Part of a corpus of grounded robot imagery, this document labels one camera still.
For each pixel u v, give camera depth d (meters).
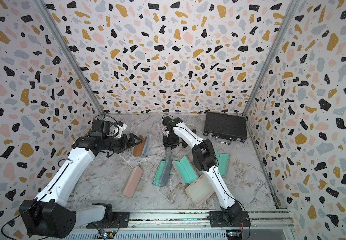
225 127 1.20
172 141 0.88
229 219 0.65
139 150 1.00
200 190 0.83
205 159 0.64
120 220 0.73
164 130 1.10
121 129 0.70
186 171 0.90
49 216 0.38
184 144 0.98
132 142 0.68
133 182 0.81
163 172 0.82
